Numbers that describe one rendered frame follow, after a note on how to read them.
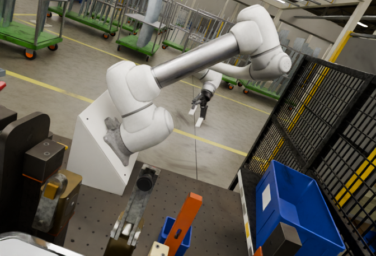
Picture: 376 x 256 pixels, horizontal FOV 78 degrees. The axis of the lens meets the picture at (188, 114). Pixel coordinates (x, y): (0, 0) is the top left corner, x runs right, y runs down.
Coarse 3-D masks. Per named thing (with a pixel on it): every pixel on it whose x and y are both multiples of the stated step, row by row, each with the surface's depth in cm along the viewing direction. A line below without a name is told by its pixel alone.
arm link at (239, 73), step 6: (216, 66) 129; (222, 66) 127; (228, 66) 125; (234, 66) 125; (246, 66) 114; (198, 72) 143; (204, 72) 146; (222, 72) 128; (228, 72) 125; (234, 72) 122; (240, 72) 118; (246, 72) 112; (240, 78) 121; (246, 78) 116; (252, 78) 110
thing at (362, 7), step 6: (360, 6) 549; (366, 6) 547; (354, 12) 562; (360, 12) 552; (354, 18) 557; (348, 24) 569; (354, 24) 562; (342, 30) 581; (342, 36) 574; (336, 42) 588; (330, 54) 595; (306, 96) 635; (294, 114) 657
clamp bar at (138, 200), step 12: (144, 168) 44; (156, 168) 46; (144, 180) 41; (156, 180) 44; (132, 192) 45; (144, 192) 46; (132, 204) 47; (144, 204) 45; (132, 216) 47; (120, 228) 47
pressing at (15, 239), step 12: (0, 240) 44; (12, 240) 45; (24, 240) 45; (36, 240) 46; (0, 252) 42; (12, 252) 43; (24, 252) 44; (36, 252) 44; (48, 252) 45; (60, 252) 46; (72, 252) 46
